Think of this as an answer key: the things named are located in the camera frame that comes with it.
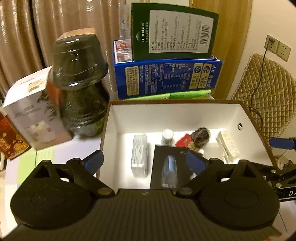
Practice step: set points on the white pill bottle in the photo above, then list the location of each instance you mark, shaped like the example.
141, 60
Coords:
167, 137

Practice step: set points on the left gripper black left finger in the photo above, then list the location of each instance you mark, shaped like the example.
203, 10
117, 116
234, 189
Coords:
83, 171

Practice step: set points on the green Terun box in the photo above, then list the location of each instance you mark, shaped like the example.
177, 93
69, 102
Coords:
164, 31

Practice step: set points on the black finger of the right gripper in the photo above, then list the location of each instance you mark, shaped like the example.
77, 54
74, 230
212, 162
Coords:
283, 143
274, 174

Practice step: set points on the dark velvet scrunchie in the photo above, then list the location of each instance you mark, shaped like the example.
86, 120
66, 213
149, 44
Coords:
201, 136

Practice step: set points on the beige curtain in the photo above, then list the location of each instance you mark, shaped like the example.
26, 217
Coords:
29, 28

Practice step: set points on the clear floss pick box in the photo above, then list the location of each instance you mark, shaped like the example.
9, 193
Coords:
139, 161

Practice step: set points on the red snack packet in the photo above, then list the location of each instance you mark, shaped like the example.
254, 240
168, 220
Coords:
186, 142

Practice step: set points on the black Flyco shaver box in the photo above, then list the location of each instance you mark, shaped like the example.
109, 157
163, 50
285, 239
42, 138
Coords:
169, 169

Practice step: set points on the brown cardboard box white inside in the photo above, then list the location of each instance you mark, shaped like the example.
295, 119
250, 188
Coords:
126, 119

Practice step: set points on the white cutout paper box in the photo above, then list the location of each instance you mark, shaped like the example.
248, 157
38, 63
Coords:
231, 153

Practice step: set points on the green packaged item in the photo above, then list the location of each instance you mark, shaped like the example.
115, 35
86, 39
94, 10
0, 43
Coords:
199, 94

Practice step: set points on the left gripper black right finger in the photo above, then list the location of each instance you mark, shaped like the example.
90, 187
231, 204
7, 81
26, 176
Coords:
203, 168

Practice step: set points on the dark green small tube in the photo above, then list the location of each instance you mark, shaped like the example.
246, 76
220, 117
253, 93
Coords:
201, 151

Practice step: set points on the white humidifier box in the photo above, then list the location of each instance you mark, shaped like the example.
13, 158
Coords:
30, 109

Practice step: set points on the wall power socket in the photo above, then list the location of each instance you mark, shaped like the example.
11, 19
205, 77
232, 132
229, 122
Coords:
277, 47

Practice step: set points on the quilted beige chair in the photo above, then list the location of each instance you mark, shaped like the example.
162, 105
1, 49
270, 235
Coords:
268, 89

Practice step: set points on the dark green glass jar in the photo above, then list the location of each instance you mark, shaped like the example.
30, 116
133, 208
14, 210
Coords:
78, 70

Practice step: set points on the blue milk carton box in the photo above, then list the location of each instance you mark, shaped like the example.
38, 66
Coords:
159, 76

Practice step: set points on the red greeting card box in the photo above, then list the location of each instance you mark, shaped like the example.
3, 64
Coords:
12, 143

